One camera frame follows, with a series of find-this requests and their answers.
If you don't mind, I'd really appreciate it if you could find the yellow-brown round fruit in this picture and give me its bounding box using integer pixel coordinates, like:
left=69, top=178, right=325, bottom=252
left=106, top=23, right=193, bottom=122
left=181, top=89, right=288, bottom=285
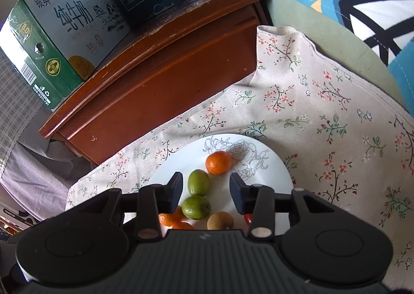
left=207, top=211, right=234, bottom=230

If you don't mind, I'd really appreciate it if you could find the brown wooden nightstand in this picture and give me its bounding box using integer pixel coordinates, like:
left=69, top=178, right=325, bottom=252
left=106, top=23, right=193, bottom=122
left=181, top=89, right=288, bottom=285
left=38, top=0, right=272, bottom=165

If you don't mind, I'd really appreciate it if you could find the green milk carton box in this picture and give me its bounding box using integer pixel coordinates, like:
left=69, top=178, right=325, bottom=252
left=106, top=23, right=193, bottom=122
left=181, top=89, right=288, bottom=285
left=0, top=0, right=131, bottom=112

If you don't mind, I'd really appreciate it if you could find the grey-green bed sheet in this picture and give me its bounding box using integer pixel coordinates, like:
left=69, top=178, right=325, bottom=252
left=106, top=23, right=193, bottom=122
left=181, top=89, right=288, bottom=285
left=265, top=0, right=409, bottom=110

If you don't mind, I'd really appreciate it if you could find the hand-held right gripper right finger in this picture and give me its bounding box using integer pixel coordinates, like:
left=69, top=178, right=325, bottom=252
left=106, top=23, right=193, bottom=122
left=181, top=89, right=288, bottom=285
left=229, top=173, right=343, bottom=239

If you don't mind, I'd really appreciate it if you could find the green jujube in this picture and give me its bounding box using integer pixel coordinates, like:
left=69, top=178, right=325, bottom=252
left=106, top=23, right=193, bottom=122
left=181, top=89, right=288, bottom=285
left=181, top=195, right=211, bottom=219
left=188, top=169, right=211, bottom=196

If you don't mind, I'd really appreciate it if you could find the checked bed sheet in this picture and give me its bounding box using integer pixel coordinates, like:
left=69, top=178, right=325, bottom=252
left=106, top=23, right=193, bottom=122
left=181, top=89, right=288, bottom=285
left=0, top=48, right=94, bottom=217

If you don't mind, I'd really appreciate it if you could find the white plate with rose print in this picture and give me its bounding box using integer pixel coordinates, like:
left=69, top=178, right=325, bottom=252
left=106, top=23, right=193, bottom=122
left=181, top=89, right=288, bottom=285
left=147, top=133, right=294, bottom=236

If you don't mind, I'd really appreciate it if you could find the floral tablecloth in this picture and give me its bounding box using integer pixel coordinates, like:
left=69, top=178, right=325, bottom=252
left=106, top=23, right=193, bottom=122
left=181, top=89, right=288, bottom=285
left=65, top=25, right=414, bottom=282

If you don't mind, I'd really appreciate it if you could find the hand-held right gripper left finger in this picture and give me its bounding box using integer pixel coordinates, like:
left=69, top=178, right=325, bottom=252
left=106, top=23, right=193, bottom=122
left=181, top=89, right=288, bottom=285
left=73, top=172, right=184, bottom=240

